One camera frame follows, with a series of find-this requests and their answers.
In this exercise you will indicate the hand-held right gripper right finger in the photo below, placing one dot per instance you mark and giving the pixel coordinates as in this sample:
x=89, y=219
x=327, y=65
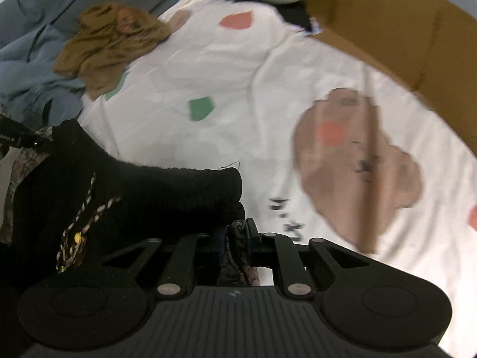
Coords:
x=261, y=246

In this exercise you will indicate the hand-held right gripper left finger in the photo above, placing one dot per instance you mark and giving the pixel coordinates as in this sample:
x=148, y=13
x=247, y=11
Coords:
x=186, y=257

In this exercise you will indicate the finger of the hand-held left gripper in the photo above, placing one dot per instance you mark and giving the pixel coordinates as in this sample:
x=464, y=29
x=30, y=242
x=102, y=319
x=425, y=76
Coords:
x=22, y=136

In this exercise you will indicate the black knit sweater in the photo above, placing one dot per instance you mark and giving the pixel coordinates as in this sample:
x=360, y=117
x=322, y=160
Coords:
x=149, y=194

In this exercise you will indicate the blue denim jeans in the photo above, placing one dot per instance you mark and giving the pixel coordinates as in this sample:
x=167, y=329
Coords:
x=29, y=82

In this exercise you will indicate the brown garment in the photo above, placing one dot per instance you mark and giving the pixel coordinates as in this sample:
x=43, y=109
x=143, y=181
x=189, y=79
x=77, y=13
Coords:
x=104, y=44

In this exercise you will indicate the cream printed blanket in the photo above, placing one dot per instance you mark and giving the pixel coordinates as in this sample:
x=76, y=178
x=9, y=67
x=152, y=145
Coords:
x=223, y=82

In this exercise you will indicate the black cloth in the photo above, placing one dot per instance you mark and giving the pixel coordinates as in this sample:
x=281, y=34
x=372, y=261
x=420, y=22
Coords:
x=294, y=15

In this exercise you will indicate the brown cardboard sheet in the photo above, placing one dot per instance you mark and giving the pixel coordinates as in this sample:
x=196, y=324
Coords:
x=391, y=26

